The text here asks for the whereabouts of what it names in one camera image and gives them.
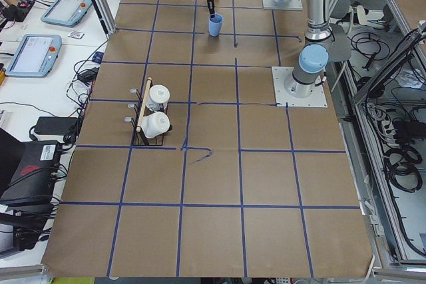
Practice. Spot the teach pendant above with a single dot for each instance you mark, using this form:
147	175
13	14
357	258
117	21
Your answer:
66	13
35	56

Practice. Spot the wooden rack dowel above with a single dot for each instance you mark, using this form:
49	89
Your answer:
143	104

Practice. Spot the white mug near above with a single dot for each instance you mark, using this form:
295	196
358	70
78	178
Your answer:
155	124

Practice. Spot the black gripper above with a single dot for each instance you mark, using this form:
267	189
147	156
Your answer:
210	2

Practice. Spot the black laptop computer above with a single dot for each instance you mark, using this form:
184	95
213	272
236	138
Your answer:
26	170

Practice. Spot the teach pendant far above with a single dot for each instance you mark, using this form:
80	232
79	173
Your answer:
66	13

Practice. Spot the white mug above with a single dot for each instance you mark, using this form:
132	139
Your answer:
158	97
155	124

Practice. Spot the black power adapter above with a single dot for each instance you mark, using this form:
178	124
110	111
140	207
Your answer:
55	125

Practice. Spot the black wire mug rack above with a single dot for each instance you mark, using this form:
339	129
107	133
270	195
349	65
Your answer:
139	139

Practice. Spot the white mug far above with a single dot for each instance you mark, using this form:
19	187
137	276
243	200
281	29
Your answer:
158	97

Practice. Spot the light blue plastic cup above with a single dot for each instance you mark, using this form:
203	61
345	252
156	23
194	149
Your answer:
215	22

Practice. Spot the teach pendant near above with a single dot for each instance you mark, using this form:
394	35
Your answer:
35	56

